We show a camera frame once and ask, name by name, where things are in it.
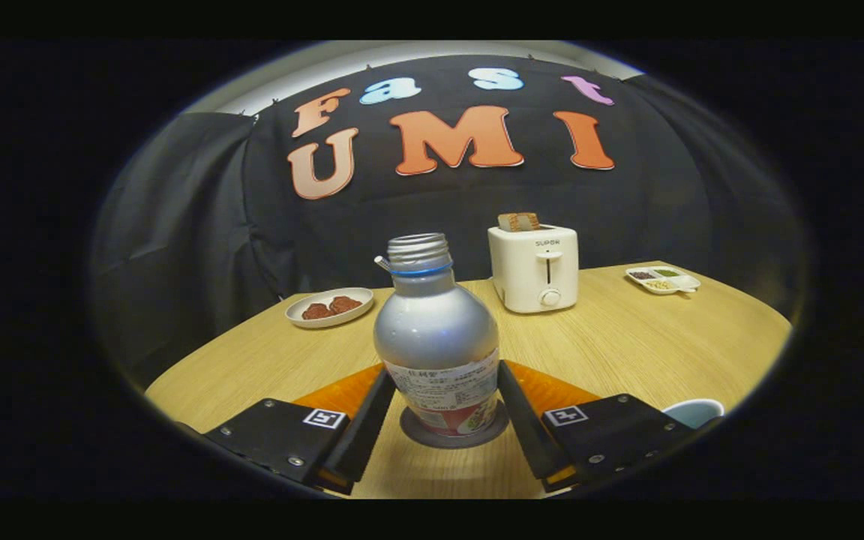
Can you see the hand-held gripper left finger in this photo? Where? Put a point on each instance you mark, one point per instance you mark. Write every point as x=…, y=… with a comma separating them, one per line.
x=368, y=427

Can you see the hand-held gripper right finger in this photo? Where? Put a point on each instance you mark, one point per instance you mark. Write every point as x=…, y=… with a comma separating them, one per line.
x=526, y=427

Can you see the dark brown round coaster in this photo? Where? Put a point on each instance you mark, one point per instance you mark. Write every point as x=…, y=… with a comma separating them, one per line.
x=413, y=431

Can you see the silver juice bottle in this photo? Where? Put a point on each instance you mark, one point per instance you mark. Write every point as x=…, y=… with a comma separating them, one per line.
x=436, y=337

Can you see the white cup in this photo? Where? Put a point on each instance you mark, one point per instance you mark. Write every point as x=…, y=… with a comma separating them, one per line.
x=698, y=411

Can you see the white oval plate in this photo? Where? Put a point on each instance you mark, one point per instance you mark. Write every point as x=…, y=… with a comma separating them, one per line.
x=329, y=321

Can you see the brown meat piece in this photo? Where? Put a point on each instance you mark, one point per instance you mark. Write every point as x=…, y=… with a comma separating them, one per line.
x=316, y=310
x=345, y=304

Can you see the wooden table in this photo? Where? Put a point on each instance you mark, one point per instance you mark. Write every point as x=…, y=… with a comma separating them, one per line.
x=627, y=352

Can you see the white toaster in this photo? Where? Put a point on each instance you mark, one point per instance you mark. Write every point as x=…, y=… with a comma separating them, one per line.
x=533, y=270

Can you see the metal spoon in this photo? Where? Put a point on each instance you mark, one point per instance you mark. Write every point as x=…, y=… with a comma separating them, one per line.
x=381, y=262

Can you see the white divided snack tray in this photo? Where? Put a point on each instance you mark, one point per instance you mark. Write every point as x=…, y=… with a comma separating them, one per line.
x=661, y=279

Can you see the brown toast slice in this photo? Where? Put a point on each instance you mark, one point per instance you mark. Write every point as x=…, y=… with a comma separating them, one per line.
x=511, y=222
x=532, y=220

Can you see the black backdrop cloth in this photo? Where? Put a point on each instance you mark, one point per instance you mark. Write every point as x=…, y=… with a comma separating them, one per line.
x=177, y=225

